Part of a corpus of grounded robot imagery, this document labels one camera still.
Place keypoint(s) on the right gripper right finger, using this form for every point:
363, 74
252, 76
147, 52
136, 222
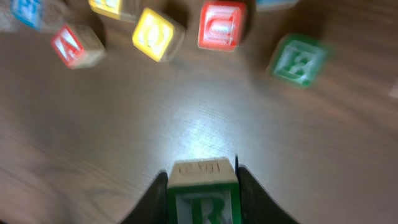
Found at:
257, 206

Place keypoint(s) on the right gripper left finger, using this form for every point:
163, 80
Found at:
152, 206

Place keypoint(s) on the green R block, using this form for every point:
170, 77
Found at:
203, 191

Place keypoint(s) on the green B block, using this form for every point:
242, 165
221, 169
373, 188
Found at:
298, 60

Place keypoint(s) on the red A block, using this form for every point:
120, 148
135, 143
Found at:
78, 46

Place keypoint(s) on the red U block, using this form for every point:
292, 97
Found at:
221, 25

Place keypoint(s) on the blue H block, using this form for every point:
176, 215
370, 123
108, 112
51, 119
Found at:
272, 5

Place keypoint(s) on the yellow block below Z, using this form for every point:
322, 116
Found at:
122, 10

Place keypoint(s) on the blue P block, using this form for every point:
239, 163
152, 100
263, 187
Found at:
41, 15

